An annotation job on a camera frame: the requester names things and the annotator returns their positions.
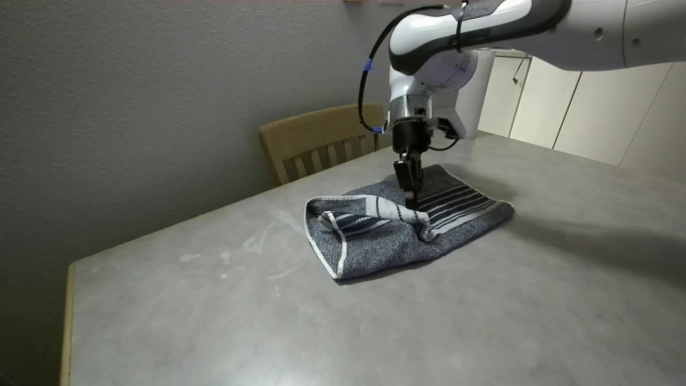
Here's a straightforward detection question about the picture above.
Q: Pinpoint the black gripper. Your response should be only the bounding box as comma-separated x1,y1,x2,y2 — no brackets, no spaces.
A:
391,116,436,212

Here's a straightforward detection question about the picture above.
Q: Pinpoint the grey striped towel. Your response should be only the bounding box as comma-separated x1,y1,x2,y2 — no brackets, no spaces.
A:
305,163,516,283

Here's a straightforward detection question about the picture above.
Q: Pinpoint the white paper towel roll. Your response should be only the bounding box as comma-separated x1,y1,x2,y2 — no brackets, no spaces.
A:
457,48,497,141

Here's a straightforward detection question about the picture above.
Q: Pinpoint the wooden chair with slatted back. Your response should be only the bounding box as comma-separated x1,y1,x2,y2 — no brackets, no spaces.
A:
257,101,392,189

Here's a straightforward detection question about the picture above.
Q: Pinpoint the white base cabinet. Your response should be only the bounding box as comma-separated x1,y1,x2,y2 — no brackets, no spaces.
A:
476,54,533,140

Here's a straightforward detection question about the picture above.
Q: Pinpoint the tall white cabinet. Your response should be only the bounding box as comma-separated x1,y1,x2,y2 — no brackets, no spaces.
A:
509,56,686,182

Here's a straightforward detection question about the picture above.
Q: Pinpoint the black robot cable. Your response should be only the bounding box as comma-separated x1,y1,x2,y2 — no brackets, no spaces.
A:
355,1,448,137

